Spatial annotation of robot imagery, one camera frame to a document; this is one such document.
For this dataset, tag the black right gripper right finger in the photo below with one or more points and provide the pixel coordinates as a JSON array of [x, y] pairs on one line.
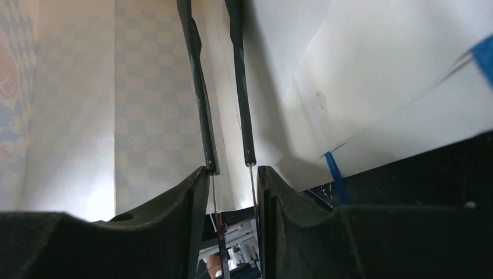
[[366, 246]]

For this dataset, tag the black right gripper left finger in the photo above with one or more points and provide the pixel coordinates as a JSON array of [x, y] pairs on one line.
[[115, 246]]

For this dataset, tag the checkered paper bread bag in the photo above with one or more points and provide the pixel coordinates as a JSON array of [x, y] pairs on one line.
[[99, 113]]

